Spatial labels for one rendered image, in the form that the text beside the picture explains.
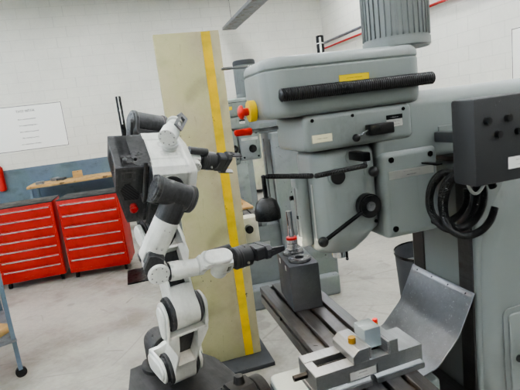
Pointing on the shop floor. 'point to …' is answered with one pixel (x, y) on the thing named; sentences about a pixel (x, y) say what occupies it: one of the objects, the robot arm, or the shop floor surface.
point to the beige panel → (212, 193)
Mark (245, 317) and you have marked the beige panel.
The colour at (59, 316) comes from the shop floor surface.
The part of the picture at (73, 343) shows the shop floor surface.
